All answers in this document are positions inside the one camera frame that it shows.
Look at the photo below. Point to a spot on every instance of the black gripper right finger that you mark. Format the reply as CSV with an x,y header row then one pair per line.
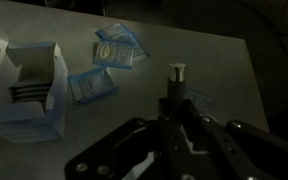
x,y
237,143

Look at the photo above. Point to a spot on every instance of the open Twinings tea box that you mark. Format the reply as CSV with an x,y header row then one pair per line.
x,y
24,130

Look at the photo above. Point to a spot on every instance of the light wooden coffee table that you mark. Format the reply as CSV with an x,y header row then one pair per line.
x,y
184,50

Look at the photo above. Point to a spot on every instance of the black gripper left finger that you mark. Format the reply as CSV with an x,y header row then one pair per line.
x,y
124,140

